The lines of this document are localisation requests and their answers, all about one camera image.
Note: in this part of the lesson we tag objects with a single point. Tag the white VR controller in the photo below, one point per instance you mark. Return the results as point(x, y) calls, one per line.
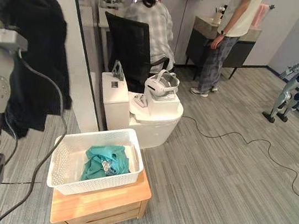
point(140, 101)

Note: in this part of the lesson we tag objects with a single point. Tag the white toothbrush cup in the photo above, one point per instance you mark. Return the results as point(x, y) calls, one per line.
point(217, 17)

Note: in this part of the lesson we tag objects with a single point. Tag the standing person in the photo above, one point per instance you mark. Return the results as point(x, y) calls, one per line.
point(225, 44)

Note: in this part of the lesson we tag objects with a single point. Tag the white VR headset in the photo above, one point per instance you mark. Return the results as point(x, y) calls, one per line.
point(157, 86)

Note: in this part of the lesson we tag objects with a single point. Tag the teal cloth garment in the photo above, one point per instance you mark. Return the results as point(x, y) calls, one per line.
point(104, 157)

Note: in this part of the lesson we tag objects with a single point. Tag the dark vanity cabinet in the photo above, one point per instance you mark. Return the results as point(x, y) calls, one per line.
point(200, 46)

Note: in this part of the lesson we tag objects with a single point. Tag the grey stand on tank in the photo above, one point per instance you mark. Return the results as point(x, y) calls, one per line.
point(118, 71)

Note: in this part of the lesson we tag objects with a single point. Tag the black cloth garment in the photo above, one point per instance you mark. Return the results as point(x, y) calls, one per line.
point(39, 46)

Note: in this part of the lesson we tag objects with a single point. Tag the white plastic laundry basket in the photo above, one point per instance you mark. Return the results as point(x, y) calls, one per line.
point(68, 156)

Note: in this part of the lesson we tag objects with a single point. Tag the black office chair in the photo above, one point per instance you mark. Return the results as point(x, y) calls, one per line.
point(128, 45)

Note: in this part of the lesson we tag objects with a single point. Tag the wooden bedside cabinet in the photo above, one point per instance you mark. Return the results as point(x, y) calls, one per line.
point(103, 205)

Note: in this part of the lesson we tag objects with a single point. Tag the seated person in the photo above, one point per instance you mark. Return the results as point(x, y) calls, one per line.
point(157, 26)

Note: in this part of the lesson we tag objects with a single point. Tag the white box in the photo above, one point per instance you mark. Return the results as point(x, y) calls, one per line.
point(164, 107)

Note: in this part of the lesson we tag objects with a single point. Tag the white toilet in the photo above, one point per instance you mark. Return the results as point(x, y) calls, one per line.
point(152, 129)

